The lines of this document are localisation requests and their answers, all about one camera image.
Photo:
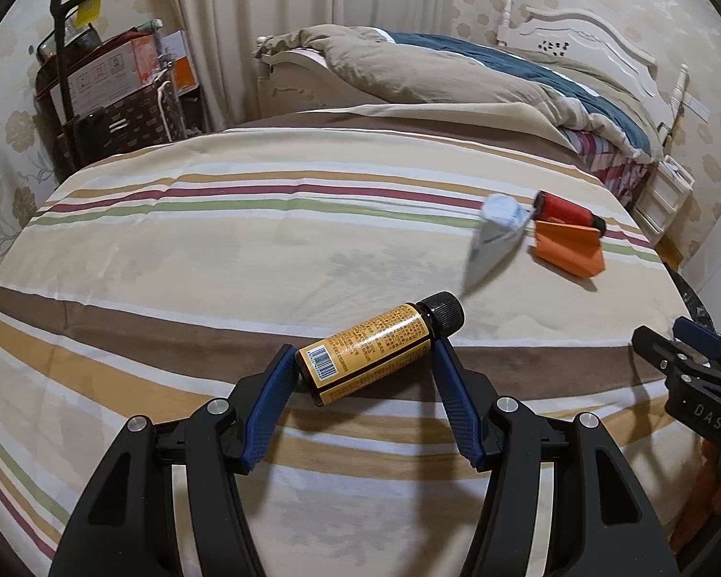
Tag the beige and blue duvet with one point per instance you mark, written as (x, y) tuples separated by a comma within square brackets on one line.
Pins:
[(425, 68)]

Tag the white plastic drawer unit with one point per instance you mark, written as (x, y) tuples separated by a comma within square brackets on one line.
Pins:
[(663, 196)]

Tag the white orange cardboard box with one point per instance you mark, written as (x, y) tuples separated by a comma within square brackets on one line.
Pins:
[(113, 75)]

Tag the white footboard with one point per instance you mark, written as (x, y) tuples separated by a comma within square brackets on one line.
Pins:
[(299, 80)]

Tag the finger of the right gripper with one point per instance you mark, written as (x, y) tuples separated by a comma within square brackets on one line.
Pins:
[(660, 353), (704, 341)]

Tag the striped bed sheet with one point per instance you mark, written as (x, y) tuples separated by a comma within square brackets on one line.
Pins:
[(152, 282)]

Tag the plaid bed sheet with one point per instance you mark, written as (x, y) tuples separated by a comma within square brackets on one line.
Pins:
[(624, 177)]

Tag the white wooden headboard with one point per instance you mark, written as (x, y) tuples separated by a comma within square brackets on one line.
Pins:
[(583, 36)]

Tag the red label bottle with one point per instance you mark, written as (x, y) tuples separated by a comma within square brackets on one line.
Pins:
[(551, 208)]

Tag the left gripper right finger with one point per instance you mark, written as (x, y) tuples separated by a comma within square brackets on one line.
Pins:
[(602, 521)]

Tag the black trash bag bin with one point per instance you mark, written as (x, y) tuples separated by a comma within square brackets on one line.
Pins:
[(697, 311)]

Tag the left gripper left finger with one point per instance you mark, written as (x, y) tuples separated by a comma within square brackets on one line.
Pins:
[(123, 523)]

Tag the beige curtain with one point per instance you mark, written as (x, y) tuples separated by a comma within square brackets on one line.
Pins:
[(288, 30)]

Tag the small orange white box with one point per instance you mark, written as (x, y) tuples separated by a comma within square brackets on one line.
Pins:
[(174, 48)]

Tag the black hand trolley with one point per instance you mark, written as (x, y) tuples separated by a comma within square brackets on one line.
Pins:
[(59, 10)]

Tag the brown patterned storage box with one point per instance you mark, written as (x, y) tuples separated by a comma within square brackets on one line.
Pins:
[(148, 117)]

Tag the yellow label brown bottle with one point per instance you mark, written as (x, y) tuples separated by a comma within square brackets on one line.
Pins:
[(339, 365)]

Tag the white wall switch panel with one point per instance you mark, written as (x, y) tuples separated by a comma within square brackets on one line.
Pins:
[(697, 107)]

